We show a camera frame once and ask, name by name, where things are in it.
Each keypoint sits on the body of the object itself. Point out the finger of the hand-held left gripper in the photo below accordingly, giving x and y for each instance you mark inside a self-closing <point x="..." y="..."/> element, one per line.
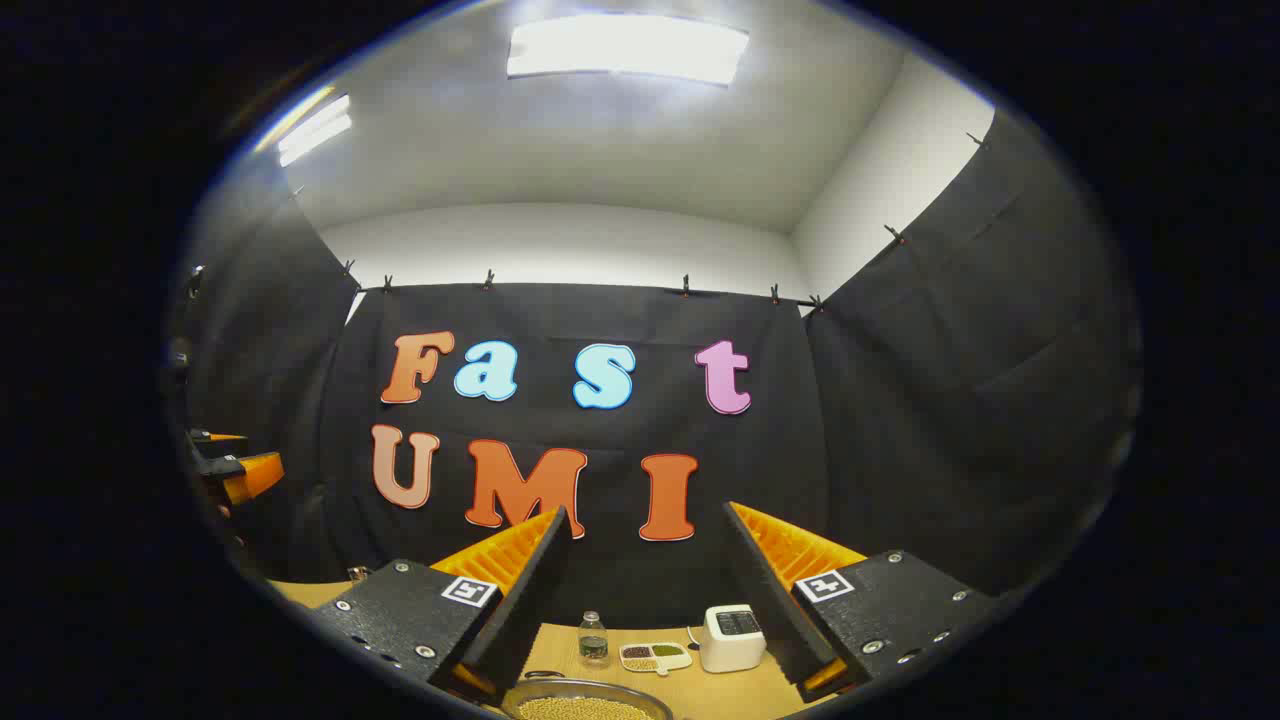
<point x="250" y="477"/>
<point x="215" y="438"/>

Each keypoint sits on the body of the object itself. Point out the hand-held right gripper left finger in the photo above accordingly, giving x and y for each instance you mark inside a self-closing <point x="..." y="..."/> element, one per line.
<point x="525" y="600"/>

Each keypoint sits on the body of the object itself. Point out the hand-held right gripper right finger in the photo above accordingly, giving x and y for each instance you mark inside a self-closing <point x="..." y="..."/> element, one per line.
<point x="765" y="600"/>

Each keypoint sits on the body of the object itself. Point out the steel pot with soybeans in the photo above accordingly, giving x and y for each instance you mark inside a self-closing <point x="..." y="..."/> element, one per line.
<point x="585" y="708"/>

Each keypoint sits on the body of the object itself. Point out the white toaster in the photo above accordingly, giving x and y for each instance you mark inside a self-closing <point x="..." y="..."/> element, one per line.
<point x="730" y="645"/>

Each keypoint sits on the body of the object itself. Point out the clear plastic water bottle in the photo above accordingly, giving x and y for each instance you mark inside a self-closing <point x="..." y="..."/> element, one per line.
<point x="593" y="645"/>

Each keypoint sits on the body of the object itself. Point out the white divided bean dish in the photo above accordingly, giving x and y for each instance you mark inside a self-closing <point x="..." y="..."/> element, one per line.
<point x="655" y="657"/>

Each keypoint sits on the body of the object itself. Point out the row of black cloth clips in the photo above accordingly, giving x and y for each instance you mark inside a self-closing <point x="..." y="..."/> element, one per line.
<point x="488" y="279"/>

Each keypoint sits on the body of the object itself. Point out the small ceiling light panel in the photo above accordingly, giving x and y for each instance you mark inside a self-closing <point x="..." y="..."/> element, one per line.
<point x="315" y="130"/>

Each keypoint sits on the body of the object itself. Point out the large ceiling light panel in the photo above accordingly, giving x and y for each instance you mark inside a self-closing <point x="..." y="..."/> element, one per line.
<point x="625" y="48"/>

